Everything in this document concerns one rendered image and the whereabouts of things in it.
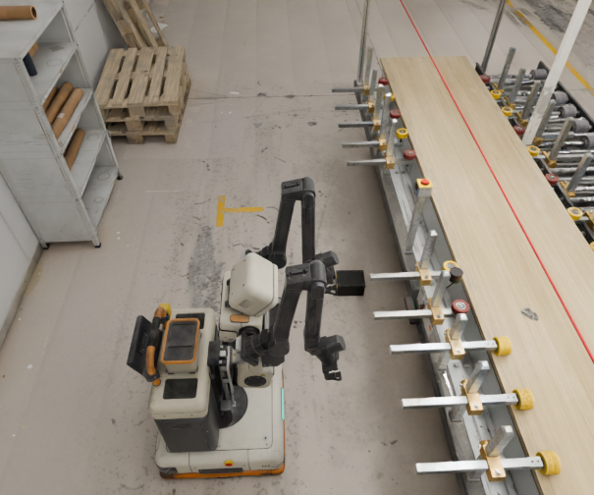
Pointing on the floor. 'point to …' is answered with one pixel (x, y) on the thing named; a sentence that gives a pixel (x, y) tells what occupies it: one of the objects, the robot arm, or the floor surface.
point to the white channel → (556, 70)
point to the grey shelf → (87, 195)
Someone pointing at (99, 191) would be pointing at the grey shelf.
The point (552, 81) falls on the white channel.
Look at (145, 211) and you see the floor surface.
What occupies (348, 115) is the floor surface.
